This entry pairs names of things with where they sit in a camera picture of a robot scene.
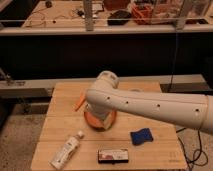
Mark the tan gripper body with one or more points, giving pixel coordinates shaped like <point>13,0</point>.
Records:
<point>106,124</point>

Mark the white plastic bottle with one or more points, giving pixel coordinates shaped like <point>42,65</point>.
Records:
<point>66,151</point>

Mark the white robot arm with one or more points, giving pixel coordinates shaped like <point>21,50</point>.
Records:
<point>193,111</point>

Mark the orange ceramic bowl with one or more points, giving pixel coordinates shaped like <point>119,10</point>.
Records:
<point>94,122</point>

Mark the orange carrot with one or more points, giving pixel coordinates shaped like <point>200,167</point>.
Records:
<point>80,102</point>

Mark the blue sponge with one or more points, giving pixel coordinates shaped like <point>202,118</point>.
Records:
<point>141,136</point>

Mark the black and white box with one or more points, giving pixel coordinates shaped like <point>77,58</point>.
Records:
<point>113,156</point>

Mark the black object on bench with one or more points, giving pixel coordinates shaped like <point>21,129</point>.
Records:
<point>119,17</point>

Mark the orange crate on bench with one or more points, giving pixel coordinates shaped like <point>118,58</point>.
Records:
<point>142,16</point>

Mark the wooden background workbench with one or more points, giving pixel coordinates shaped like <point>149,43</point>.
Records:
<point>66,17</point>

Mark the grey metal post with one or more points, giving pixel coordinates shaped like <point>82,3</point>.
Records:
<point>88,15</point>

